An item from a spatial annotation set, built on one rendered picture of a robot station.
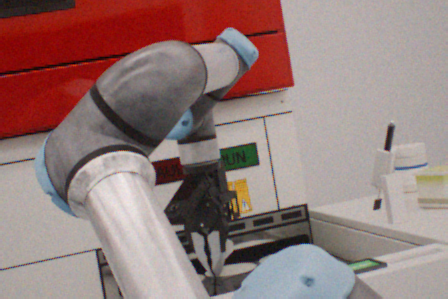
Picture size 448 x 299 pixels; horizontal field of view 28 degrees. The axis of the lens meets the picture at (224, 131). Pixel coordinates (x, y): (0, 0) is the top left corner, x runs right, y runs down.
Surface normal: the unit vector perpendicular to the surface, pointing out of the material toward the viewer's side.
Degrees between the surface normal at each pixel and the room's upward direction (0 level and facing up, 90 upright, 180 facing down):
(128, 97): 81
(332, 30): 90
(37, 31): 90
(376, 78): 90
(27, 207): 90
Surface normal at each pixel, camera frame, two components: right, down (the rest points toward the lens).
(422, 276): 0.29, 0.00
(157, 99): 0.49, 0.00
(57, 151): -0.65, -0.22
